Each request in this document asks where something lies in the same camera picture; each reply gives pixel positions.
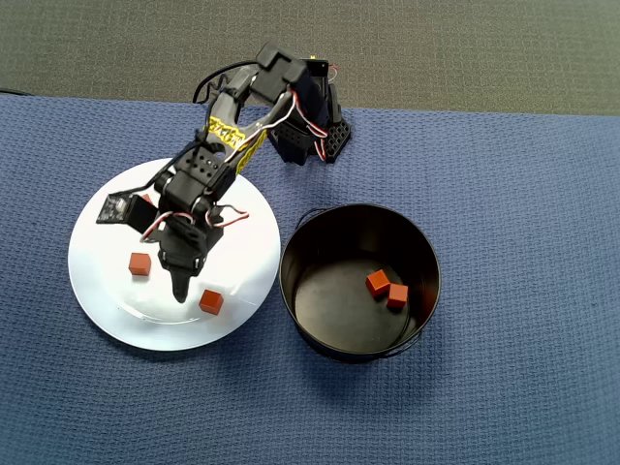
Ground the white round plate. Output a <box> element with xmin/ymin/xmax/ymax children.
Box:
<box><xmin>67</xmin><ymin>157</ymin><xmax>282</xmax><ymax>353</ymax></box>

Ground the black metal bucket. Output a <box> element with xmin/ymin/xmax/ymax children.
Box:
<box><xmin>278</xmin><ymin>202</ymin><xmax>443</xmax><ymax>364</ymax></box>

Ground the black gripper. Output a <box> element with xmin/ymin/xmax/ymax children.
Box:
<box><xmin>157</xmin><ymin>207</ymin><xmax>226</xmax><ymax>305</ymax></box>

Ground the blue woven tablecloth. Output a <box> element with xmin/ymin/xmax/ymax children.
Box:
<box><xmin>0</xmin><ymin>94</ymin><xmax>620</xmax><ymax>465</ymax></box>

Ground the small camera circuit board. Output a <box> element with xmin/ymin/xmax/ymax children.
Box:
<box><xmin>95</xmin><ymin>192</ymin><xmax>137</xmax><ymax>227</ymax></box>

